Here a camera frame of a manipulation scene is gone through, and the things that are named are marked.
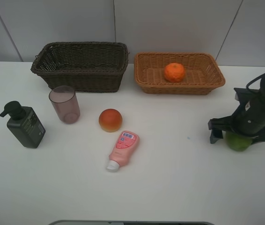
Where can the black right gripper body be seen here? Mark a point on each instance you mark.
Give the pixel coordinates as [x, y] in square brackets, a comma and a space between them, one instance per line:
[249, 117]

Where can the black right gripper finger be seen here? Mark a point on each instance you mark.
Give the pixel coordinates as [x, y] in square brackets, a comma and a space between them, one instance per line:
[258, 138]
[216, 135]

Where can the green lime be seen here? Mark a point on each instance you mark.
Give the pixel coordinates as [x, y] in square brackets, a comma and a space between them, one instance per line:
[237, 142]

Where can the orange mandarin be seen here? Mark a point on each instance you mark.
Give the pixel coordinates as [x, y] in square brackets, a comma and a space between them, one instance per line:
[174, 72]

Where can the pink lotion bottle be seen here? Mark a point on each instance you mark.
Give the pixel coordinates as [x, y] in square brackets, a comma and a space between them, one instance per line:
[124, 148]

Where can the red orange round fruit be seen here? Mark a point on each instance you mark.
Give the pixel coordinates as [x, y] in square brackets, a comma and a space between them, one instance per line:
[110, 120]

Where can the dark green pump bottle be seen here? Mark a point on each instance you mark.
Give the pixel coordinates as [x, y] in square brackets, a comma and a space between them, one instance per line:
[24, 124]

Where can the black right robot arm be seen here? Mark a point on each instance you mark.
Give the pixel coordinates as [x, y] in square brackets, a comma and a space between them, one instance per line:
[257, 84]

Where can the light brown wicker basket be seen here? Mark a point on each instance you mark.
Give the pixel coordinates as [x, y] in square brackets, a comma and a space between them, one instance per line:
[202, 74]

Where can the dark brown wicker basket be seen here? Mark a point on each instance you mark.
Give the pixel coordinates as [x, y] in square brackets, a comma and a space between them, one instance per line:
[95, 67]

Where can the translucent purple plastic cup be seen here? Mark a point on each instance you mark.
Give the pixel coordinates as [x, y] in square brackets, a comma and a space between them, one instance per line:
[65, 104]

